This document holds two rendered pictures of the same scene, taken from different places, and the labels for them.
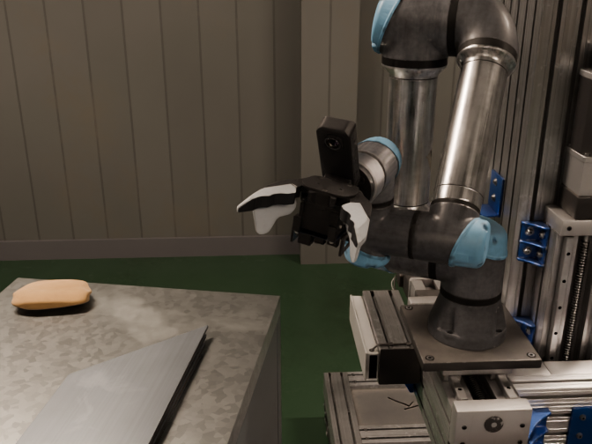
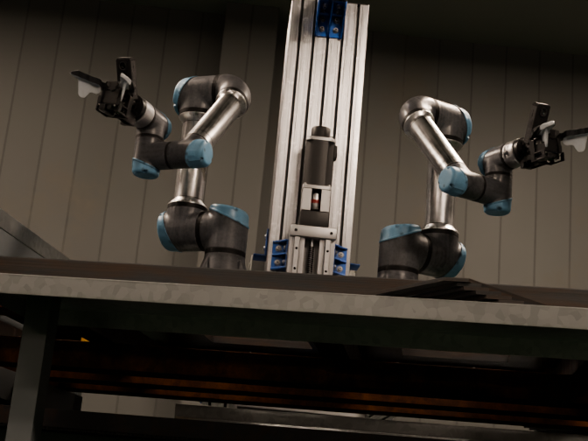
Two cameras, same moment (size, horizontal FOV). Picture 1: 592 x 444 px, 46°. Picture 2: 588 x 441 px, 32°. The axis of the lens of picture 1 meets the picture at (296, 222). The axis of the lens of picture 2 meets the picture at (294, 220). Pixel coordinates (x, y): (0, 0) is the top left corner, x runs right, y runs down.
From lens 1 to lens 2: 2.17 m
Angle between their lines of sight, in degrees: 37
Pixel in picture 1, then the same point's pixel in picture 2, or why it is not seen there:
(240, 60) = not seen: hidden behind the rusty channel
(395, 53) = (185, 104)
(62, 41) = not seen: outside the picture
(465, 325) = (214, 263)
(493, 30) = (234, 84)
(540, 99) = (283, 161)
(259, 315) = not seen: hidden behind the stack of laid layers
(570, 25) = (299, 121)
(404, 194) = (185, 187)
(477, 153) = (211, 121)
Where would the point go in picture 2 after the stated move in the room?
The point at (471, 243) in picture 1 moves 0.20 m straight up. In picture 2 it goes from (196, 143) to (205, 73)
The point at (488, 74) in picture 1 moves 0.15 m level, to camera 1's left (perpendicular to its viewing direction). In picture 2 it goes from (227, 99) to (174, 94)
